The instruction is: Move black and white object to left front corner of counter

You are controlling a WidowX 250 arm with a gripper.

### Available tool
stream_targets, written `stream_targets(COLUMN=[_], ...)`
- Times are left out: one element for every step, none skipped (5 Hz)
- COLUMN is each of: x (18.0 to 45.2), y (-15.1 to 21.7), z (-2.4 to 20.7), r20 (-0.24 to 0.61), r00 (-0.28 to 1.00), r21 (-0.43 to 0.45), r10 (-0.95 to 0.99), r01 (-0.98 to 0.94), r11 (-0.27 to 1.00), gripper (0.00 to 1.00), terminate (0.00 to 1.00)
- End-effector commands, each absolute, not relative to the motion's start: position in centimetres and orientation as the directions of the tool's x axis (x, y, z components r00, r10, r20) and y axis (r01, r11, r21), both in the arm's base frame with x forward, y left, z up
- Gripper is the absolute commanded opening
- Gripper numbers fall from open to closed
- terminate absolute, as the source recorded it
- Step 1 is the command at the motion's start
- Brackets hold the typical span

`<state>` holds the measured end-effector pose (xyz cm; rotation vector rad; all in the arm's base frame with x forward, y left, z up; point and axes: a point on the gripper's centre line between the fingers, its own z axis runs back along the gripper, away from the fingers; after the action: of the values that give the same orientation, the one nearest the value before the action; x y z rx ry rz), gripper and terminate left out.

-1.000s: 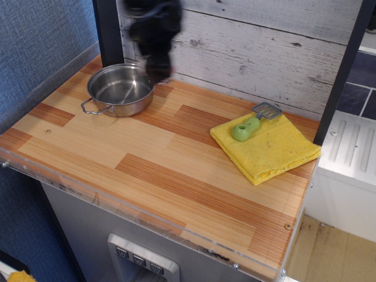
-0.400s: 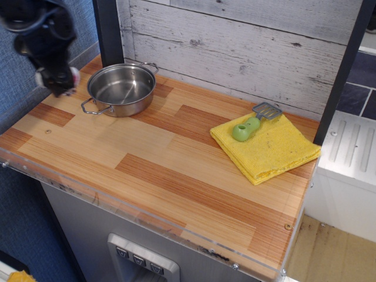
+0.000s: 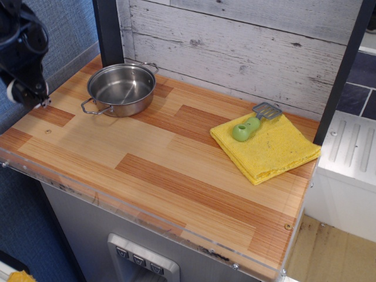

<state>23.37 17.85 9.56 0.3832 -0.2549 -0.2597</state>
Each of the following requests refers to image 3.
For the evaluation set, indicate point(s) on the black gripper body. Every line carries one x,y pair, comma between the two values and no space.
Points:
22,54

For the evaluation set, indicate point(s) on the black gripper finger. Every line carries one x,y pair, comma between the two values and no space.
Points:
45,99
24,96

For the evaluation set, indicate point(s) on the black white sushi roll toy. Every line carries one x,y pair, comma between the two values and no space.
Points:
9,92

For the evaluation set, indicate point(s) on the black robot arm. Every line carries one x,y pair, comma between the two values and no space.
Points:
11,12

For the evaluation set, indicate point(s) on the clear acrylic table edge guard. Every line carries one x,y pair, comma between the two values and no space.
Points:
87,216

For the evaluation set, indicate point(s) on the stainless steel pot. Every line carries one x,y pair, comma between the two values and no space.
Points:
121,90

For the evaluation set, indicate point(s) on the yellow object bottom left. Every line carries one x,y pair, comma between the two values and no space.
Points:
20,276

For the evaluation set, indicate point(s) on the silver dispenser button panel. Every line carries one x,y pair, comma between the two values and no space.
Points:
133,262

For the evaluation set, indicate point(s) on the yellow folded cloth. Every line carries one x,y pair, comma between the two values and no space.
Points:
275,147

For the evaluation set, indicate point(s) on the white grooved sink counter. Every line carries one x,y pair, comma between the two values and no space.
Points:
348,151

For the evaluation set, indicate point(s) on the black vertical frame post left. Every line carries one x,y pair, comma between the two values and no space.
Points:
108,29

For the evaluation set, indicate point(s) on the black vertical frame post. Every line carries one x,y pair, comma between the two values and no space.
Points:
350,54
108,29

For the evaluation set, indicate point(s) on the green handled toy spatula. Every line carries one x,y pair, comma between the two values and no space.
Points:
242,132

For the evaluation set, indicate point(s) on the black vertical frame post right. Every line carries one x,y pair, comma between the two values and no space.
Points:
350,54

